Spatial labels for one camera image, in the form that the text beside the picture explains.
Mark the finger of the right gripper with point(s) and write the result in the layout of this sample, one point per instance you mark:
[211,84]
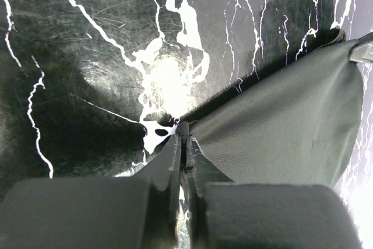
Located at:
[363,51]

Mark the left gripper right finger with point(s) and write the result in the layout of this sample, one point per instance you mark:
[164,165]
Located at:
[225,214]

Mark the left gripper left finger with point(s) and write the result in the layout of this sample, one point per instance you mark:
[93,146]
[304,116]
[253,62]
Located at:
[140,211]

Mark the black t-shirt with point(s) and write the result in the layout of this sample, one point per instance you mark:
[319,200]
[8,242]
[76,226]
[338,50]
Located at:
[296,126]

